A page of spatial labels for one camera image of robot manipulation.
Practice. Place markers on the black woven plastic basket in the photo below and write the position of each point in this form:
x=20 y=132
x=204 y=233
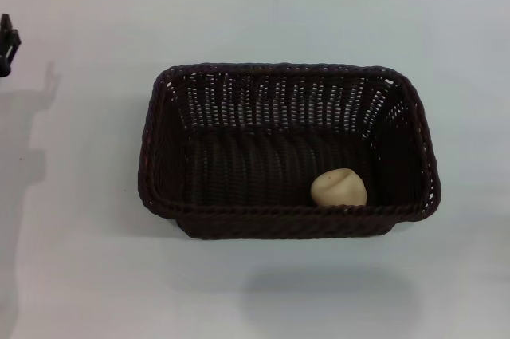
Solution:
x=259 y=163

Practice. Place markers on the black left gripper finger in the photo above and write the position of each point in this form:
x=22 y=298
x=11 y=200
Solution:
x=15 y=43
x=5 y=24

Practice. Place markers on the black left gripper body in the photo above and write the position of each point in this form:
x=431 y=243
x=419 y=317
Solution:
x=4 y=67

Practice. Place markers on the beige round bread bun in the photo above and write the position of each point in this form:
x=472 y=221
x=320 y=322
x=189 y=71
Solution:
x=338 y=189

